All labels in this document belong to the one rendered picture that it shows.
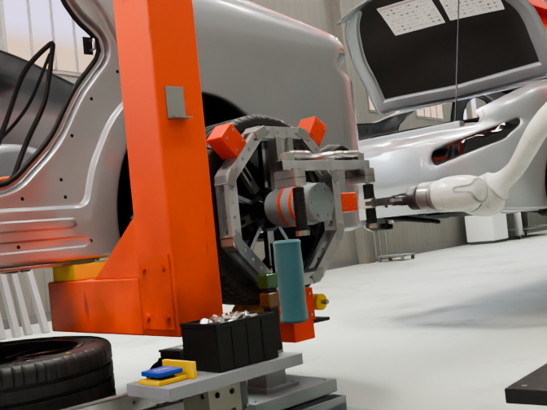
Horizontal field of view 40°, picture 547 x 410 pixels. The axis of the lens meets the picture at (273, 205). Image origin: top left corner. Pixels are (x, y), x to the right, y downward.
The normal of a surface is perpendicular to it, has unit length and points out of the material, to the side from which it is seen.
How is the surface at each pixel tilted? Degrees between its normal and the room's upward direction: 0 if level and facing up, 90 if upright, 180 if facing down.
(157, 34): 90
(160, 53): 90
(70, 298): 90
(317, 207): 90
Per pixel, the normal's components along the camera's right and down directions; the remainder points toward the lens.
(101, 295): -0.71, 0.05
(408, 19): -0.37, 0.81
